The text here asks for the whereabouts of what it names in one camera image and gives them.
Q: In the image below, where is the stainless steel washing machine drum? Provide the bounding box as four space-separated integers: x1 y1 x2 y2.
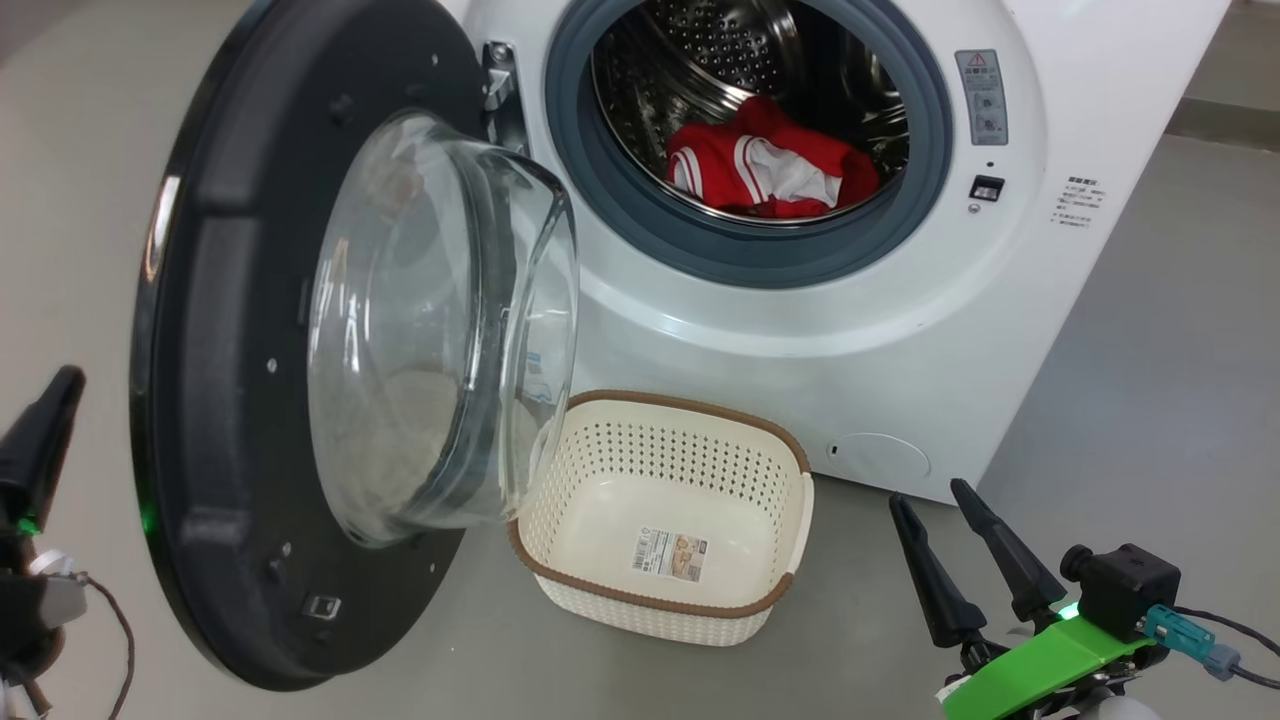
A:
592 0 911 223

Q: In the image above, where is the cream perforated laundry basket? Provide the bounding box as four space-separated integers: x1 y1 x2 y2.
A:
506 389 816 648

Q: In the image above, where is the round white filter cover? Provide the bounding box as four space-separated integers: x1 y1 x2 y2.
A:
826 432 931 481

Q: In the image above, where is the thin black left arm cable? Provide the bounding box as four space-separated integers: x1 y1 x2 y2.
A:
75 572 136 720

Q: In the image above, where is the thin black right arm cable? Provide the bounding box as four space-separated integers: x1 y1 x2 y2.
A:
1175 605 1280 691

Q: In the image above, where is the metal door hinge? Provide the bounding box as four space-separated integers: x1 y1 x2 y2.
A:
482 40 531 156

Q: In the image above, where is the black text notice sticker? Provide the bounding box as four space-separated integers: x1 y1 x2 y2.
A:
1050 175 1109 231

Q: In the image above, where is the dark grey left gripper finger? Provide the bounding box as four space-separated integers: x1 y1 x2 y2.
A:
0 365 87 531

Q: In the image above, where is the teal right camera connector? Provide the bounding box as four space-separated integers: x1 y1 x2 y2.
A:
1143 604 1241 681

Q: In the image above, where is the white front-load washing machine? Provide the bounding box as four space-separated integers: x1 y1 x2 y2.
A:
435 0 1233 506

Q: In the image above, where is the blue energy label sticker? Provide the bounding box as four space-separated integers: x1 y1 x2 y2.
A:
522 350 557 403

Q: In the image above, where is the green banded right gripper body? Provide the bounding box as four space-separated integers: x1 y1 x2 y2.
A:
935 600 1171 720

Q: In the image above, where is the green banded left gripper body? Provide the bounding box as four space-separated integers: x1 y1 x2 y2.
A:
0 520 91 691

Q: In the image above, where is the black round glass washer door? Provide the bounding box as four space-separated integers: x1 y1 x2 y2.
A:
128 0 581 693

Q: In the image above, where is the paper basket product label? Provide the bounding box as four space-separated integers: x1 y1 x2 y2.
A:
630 528 709 581

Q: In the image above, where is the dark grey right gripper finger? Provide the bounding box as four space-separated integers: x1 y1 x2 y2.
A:
950 478 1069 626
888 493 989 649

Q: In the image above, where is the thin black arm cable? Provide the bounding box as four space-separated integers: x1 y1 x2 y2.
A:
75 572 136 720
1175 605 1280 691

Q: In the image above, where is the red white striped jersey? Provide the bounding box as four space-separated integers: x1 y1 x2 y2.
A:
665 125 881 219

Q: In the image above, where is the grey warning sticker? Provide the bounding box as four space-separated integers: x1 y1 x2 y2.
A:
954 48 1009 147

